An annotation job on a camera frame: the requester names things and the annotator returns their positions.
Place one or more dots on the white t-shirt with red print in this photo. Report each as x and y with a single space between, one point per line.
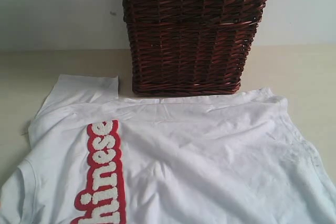
99 158

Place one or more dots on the dark brown wicker basket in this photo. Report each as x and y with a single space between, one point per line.
190 47

